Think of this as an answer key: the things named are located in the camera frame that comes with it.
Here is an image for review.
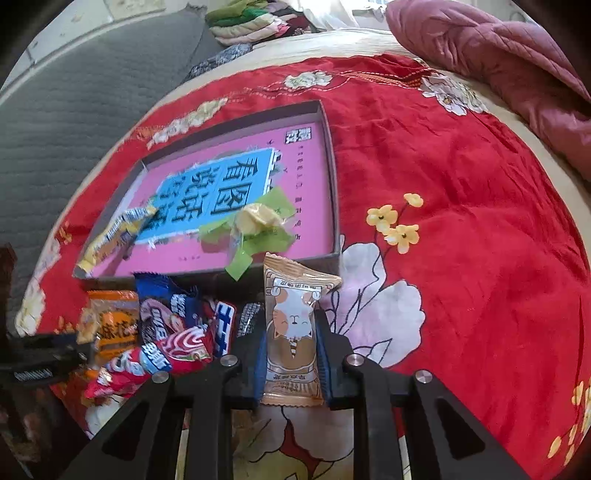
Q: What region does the pink quilt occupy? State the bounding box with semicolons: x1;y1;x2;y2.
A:
385;0;591;182

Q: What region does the red floral blanket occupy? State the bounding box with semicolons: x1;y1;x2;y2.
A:
14;53;591;480

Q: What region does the orange snack packet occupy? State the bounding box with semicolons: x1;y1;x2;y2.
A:
76;290;141;365

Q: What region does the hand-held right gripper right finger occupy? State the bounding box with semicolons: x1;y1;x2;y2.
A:
314;309;532;480

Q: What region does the yellow snack packet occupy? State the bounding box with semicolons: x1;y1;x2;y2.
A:
75;204;158;278

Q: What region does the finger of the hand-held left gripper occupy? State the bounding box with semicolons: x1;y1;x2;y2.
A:
16;333;93;355
0;353;90;385

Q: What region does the dark brown wooden board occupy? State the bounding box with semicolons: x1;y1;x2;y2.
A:
0;244;18;337

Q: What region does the green pastry packet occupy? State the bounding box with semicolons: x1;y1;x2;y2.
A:
198;189;296;281

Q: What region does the beige bed sheet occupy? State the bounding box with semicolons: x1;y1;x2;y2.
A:
259;28;444;70

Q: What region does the stack of folded clothes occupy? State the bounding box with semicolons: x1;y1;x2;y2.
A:
205;0;324;47

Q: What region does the blue cookie packet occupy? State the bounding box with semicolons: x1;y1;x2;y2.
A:
134;272;218;352

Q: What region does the brown chocolate bar packet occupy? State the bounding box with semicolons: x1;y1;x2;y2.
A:
203;298;241;363

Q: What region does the grey cardboard box pink bottom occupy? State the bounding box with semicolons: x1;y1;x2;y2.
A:
73;99;343;281

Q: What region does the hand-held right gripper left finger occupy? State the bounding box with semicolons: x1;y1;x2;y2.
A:
60;318;269;480

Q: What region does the black white patterned cloth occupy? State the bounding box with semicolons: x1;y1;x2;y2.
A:
188;45;242;80

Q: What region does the beige cat print snack packet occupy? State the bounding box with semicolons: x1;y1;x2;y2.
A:
261;253;343;408

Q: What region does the red snack packet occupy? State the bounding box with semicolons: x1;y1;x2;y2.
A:
83;323;218;402

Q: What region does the grey quilted cushion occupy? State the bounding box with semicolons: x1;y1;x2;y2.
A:
0;9;228;259

